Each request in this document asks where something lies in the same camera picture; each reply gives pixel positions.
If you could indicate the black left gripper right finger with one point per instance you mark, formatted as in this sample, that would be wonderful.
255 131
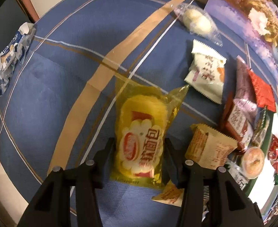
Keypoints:
211 197

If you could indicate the red brown milk biscuit packet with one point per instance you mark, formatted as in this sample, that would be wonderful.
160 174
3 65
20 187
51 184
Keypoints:
236 125

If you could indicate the white packet with orange clover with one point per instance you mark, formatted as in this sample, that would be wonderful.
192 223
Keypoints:
207 71

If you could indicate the long red patterned snack bar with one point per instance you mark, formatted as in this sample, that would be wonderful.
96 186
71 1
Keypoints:
263 92

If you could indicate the pink purple snack packet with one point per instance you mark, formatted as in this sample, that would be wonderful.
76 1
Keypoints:
245 97

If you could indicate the beige bread packet with barcode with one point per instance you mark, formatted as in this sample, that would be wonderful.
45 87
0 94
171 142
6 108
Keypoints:
209 147

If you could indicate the blue white crumpled wrapper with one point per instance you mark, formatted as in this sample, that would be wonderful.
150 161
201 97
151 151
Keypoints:
14 53

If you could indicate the small orange beige sachet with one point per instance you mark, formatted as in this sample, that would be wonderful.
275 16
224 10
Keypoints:
171 195

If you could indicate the round pastry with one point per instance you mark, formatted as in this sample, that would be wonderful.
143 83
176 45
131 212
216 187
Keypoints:
252 162

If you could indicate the small red candy packet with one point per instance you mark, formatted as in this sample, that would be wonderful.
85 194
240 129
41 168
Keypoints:
273 153

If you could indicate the blue plaid tablecloth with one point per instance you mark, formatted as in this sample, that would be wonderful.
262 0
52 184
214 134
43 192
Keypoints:
59 108

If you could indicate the clear white pastry ball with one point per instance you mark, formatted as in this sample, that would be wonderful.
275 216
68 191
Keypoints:
198 21

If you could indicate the floral painting canvas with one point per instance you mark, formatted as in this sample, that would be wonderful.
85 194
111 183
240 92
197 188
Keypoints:
256 21

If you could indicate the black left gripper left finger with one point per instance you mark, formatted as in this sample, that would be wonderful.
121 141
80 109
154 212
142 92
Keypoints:
50 206

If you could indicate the yellow soft bread packet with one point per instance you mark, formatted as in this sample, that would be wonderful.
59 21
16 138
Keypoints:
143 115

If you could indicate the white tray with teal rim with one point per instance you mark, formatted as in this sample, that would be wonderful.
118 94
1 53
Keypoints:
263 190

